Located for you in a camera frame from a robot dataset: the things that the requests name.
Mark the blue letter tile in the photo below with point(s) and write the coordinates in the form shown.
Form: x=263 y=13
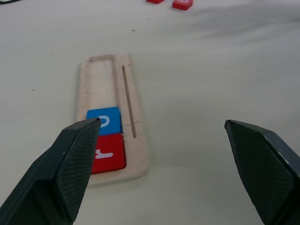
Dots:
x=112 y=122

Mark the wooden letter tray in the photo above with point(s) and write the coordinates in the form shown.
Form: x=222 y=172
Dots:
x=131 y=98

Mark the red letter tile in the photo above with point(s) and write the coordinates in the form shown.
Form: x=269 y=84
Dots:
x=109 y=153

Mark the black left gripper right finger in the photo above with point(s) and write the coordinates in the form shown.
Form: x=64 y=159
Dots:
x=264 y=168

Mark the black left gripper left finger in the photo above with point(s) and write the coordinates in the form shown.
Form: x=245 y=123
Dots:
x=51 y=173

